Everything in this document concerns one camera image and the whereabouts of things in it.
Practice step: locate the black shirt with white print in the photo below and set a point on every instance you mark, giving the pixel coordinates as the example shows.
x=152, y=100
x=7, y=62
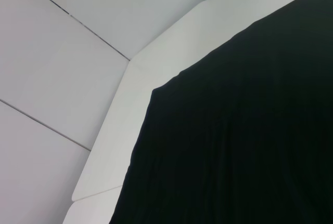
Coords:
x=234, y=130

